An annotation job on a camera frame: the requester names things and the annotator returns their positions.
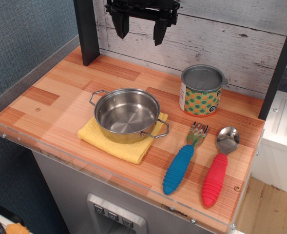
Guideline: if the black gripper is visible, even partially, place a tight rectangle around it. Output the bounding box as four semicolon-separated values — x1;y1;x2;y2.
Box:
105;0;180;46

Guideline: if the red handled metal spoon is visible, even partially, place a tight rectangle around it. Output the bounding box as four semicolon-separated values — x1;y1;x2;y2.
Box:
201;126;240;207

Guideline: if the stainless steel pot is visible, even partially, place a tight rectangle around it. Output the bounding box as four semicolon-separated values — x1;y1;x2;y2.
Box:
89;88;170;144

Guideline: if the yellow cloth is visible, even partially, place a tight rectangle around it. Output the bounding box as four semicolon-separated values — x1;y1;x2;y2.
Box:
77;112;169;165

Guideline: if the green orange patterned can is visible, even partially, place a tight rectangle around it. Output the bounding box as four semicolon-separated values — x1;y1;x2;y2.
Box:
179;65;228;117

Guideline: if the grey toy fridge cabinet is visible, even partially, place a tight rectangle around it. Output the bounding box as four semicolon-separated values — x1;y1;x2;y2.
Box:
32;150;222;234

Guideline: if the white cabinet on right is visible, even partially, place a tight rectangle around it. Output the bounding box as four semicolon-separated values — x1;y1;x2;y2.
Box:
251;91;287;192

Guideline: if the silver dispenser button panel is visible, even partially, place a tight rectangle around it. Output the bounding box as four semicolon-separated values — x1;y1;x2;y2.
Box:
87;193;148;234

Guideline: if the orange object bottom left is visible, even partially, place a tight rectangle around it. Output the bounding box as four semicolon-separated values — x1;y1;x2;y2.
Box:
5;223;30;234

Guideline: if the dark left vertical post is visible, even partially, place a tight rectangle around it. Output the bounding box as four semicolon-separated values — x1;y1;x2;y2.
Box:
74;0;100;66

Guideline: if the dark vertical post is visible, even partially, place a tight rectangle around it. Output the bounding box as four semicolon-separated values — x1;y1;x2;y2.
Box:
258;37;287;120
74;0;100;66

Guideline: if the blue handled metal fork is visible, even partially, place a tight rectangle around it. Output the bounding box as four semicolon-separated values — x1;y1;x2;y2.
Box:
162;122;209;195

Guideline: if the dark right vertical post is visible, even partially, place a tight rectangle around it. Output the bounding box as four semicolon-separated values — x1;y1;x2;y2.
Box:
258;37;287;120

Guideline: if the clear acrylic guard rail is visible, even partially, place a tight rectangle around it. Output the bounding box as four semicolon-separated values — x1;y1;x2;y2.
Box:
0;37;264;234

